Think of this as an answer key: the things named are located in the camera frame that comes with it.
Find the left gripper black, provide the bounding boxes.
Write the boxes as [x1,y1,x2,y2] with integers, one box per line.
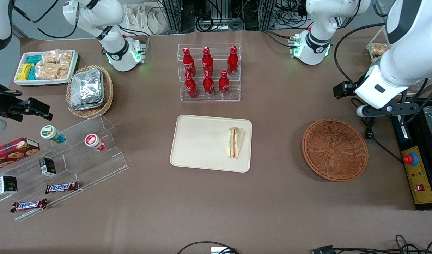
[333,81,425,117]

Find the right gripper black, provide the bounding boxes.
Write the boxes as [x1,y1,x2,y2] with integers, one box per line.
[0,80,53,120]

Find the plastic sandwich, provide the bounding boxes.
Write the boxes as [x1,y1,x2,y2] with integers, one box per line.
[226,127,245,159]

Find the round wicker basket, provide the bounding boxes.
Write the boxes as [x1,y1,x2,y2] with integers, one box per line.
[302,119,369,182]

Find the oval wicker basket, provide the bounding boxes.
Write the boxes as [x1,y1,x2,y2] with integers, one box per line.
[66,65,114,119]

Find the cream plastic tray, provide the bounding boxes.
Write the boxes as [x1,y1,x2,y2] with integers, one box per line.
[170,114,253,173]

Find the green sunflower lid cup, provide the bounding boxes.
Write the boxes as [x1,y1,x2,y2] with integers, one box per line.
[40,125,67,144]

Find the yellow snack pack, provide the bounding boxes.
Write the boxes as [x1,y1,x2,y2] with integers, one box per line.
[17,63,35,81]

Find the foil wrapped pack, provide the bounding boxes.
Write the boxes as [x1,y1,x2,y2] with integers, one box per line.
[72,69,102,103]
[69,71,105,111]

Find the red tartan cookie box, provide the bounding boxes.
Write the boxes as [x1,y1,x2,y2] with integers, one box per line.
[0,137,41,173]

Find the white snack bin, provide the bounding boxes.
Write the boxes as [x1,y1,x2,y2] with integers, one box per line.
[365,25,391,63]
[14,50,79,87]

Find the small black tea box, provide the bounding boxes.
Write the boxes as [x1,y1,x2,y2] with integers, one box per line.
[0,175,18,195]
[39,157,57,177]

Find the red lid yogurt cup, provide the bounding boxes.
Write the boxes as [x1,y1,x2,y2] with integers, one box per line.
[84,133,107,151]

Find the red emergency stop button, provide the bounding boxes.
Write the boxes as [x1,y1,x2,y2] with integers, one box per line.
[403,153,419,167]

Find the clear acrylic stepped shelf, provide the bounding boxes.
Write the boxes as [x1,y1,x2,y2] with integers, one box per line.
[0,114,129,222]

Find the Snickers chocolate bar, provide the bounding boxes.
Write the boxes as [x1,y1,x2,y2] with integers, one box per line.
[45,181,80,194]
[10,199,48,213]

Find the black yellow control box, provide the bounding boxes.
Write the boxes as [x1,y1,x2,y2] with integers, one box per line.
[391,101,432,211]

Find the white cloth bag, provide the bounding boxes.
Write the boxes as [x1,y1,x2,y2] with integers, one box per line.
[124,3,174,36]

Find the clear acrylic bottle rack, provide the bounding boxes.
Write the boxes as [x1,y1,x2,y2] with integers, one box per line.
[177,43,242,103]

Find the red cola bottle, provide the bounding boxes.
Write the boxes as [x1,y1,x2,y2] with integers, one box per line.
[203,71,215,98]
[219,70,230,97]
[183,47,196,77]
[227,46,239,77]
[202,46,214,75]
[185,72,198,98]

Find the metal equipment rack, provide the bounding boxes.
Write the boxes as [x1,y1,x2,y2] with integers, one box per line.
[159,0,277,33]

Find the black power cable with plug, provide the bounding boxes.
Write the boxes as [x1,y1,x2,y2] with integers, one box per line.
[351,98,404,165]

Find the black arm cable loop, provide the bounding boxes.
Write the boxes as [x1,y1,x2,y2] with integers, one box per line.
[334,23,388,85]

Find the black tangled cable bundle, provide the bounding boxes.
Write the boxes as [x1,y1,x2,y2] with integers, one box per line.
[311,234,432,254]

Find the black curved floor cable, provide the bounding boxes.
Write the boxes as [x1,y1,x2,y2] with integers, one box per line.
[177,241,239,254]

